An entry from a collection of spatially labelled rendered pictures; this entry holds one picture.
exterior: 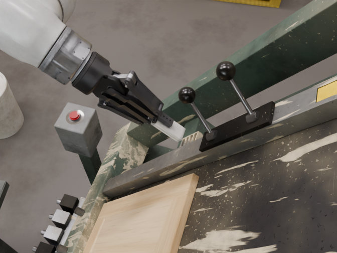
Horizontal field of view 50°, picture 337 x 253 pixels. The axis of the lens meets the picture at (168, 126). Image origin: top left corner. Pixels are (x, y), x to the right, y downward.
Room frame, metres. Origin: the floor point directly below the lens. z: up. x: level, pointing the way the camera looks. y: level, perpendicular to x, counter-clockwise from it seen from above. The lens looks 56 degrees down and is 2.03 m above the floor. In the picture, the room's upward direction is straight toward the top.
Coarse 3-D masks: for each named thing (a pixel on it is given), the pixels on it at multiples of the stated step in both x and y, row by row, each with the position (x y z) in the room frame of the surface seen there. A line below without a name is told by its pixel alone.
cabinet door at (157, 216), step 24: (144, 192) 0.40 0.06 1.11; (168, 192) 0.36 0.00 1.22; (192, 192) 0.33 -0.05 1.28; (120, 216) 0.37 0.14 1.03; (144, 216) 0.32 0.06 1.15; (168, 216) 0.29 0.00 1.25; (96, 240) 0.32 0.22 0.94; (120, 240) 0.28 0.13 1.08; (144, 240) 0.25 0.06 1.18; (168, 240) 0.23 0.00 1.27
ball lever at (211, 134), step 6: (180, 90) 0.49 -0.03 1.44; (186, 90) 0.49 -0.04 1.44; (192, 90) 0.49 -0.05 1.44; (180, 96) 0.48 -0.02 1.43; (186, 96) 0.48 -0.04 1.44; (192, 96) 0.48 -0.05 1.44; (186, 102) 0.47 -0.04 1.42; (192, 102) 0.48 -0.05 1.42; (198, 114) 0.46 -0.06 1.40; (204, 120) 0.45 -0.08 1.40; (204, 126) 0.44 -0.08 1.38; (210, 132) 0.43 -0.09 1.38; (216, 132) 0.42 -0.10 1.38; (210, 138) 0.41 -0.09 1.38
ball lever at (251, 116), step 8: (224, 64) 0.47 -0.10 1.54; (232, 64) 0.47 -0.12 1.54; (216, 72) 0.47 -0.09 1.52; (224, 72) 0.46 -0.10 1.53; (232, 72) 0.46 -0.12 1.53; (224, 80) 0.45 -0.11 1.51; (232, 80) 0.45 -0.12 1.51; (240, 96) 0.43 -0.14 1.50; (248, 104) 0.42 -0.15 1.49; (248, 112) 0.41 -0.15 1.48; (256, 112) 0.40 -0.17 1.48; (248, 120) 0.39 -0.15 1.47; (256, 120) 0.39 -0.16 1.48
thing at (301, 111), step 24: (312, 96) 0.38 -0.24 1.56; (336, 96) 0.35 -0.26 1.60; (288, 120) 0.36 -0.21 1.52; (312, 120) 0.35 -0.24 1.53; (192, 144) 0.45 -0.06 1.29; (240, 144) 0.38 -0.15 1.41; (144, 168) 0.48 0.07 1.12; (168, 168) 0.43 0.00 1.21; (192, 168) 0.41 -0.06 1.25; (120, 192) 0.47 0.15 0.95
